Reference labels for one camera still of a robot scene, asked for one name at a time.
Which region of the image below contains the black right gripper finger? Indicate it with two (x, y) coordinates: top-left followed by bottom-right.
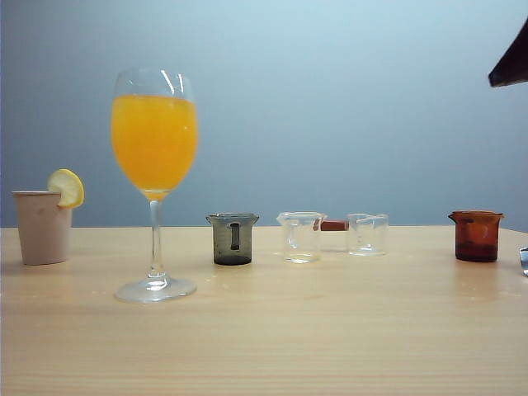
(487, 16), (528, 89)

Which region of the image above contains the clear brown-handled measuring cup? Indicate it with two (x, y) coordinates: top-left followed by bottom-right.
(320, 213), (390, 257)

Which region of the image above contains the amber glass measuring cup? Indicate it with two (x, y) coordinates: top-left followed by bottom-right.
(447, 210), (505, 262)

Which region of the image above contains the clear glass measuring cup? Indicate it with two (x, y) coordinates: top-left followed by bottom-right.
(275, 210), (328, 264)

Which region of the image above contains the smoky grey glass measuring cup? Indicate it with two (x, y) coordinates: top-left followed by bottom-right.
(205, 212), (260, 266)

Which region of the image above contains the wine glass with orange juice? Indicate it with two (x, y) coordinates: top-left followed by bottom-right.
(110, 68), (199, 304)

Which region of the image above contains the beige paper cup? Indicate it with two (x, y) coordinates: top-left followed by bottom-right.
(11, 189), (73, 266)

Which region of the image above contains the yellow lemon slice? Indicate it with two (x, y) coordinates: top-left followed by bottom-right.
(47, 167), (86, 210)

